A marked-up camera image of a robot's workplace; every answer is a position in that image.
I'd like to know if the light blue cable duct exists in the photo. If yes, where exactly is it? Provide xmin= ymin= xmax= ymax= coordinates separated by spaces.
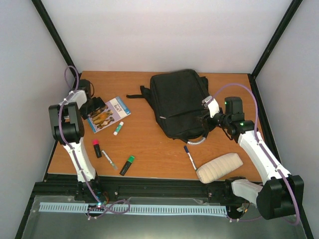
xmin=38 ymin=202 xmax=227 ymax=217

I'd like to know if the right black frame post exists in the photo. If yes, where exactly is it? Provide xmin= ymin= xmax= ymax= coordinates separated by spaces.
xmin=251 ymin=0 xmax=304 ymax=78

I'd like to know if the beige pencil case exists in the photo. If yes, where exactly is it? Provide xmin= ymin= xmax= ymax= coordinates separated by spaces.
xmin=196 ymin=153 xmax=243 ymax=184

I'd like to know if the left black frame post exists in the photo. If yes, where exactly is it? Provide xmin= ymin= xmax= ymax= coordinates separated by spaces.
xmin=31 ymin=0 xmax=75 ymax=67

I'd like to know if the pink highlighter marker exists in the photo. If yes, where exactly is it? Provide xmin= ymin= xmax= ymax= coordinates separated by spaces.
xmin=93 ymin=139 xmax=102 ymax=158

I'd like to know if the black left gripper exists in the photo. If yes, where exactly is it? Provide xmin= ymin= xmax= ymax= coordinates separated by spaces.
xmin=80 ymin=97 xmax=106 ymax=120

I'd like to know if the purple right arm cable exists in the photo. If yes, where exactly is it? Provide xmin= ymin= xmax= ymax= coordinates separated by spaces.
xmin=211 ymin=83 xmax=301 ymax=226

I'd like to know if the dog picture book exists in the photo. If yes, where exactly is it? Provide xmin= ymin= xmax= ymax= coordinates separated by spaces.
xmin=87 ymin=97 xmax=131 ymax=133

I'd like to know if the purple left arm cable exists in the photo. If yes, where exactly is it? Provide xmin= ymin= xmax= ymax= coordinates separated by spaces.
xmin=57 ymin=66 xmax=131 ymax=221

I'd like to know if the green highlighter marker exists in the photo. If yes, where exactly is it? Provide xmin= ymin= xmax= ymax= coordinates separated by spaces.
xmin=120 ymin=155 xmax=135 ymax=176

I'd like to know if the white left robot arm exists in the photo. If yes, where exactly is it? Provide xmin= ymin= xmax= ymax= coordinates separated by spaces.
xmin=48 ymin=79 xmax=105 ymax=201

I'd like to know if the black student backpack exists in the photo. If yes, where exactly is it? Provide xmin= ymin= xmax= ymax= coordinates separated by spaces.
xmin=126 ymin=69 xmax=210 ymax=145

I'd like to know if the blue whiteboard marker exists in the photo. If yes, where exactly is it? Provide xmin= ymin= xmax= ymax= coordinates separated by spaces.
xmin=183 ymin=145 xmax=197 ymax=171

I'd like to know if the silver pen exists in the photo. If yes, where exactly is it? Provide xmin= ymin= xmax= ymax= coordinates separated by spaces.
xmin=101 ymin=150 xmax=118 ymax=170

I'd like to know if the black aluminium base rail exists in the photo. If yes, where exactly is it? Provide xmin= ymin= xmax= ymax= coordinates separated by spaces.
xmin=32 ymin=174 xmax=245 ymax=204

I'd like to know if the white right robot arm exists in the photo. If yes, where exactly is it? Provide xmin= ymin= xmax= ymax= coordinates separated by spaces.
xmin=202 ymin=96 xmax=304 ymax=226

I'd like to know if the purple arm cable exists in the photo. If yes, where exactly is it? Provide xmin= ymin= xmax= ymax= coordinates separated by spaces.
xmin=211 ymin=83 xmax=301 ymax=226
xmin=57 ymin=66 xmax=131 ymax=221

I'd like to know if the black frame post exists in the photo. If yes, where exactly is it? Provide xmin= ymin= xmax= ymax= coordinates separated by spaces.
xmin=251 ymin=0 xmax=304 ymax=78
xmin=31 ymin=0 xmax=75 ymax=67

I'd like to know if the white glue stick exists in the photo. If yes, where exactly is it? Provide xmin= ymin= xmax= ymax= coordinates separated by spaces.
xmin=113 ymin=121 xmax=124 ymax=135

